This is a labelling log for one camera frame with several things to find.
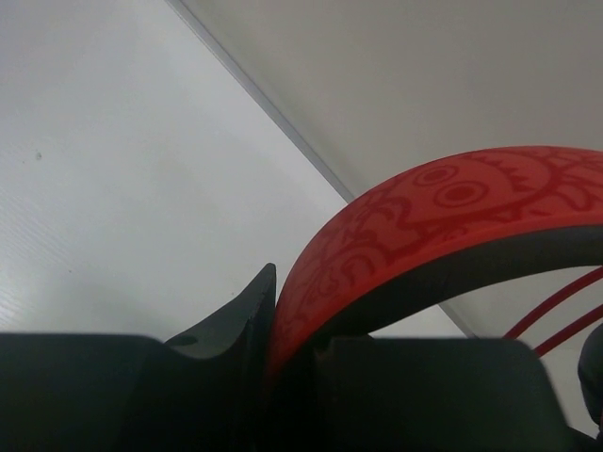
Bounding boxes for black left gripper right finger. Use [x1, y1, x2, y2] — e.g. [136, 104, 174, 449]
[277, 333, 602, 451]

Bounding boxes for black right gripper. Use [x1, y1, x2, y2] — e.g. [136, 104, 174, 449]
[578, 327, 602, 424]

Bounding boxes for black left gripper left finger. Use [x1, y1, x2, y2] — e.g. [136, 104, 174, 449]
[1, 264, 276, 451]

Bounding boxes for red headphone cable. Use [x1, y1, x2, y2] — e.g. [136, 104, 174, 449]
[501, 266, 603, 357]

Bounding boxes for red black headphones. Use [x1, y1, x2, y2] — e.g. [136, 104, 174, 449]
[263, 146, 603, 425]

